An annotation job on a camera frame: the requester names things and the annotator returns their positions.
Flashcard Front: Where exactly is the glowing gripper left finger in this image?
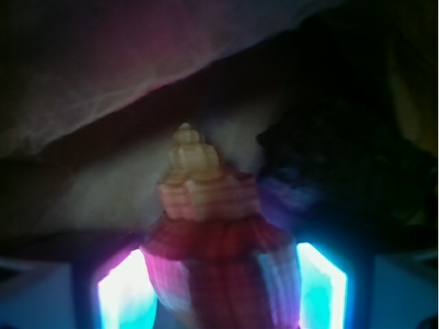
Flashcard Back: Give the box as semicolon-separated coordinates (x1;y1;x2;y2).
70;247;159;329

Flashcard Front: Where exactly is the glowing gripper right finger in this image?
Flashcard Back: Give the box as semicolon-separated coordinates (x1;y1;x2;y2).
296;241;375;329

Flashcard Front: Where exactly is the orange striped spiral shell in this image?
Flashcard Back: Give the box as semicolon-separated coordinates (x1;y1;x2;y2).
141;123;300;328

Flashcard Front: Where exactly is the grey brown rock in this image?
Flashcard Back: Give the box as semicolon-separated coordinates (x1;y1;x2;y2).
257;98;438;226

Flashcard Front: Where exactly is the brown paper lined bin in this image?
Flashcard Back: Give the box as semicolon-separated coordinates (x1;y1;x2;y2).
1;1;438;241

